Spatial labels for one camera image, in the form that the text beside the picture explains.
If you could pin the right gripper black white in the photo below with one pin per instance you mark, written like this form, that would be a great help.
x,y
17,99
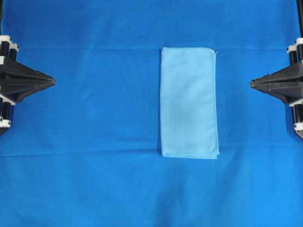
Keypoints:
x,y
291,94

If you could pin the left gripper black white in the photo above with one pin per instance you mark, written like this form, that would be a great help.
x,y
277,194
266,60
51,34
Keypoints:
x,y
15,91

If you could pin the light blue folded towel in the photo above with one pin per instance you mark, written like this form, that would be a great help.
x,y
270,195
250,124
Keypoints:
x,y
188,117

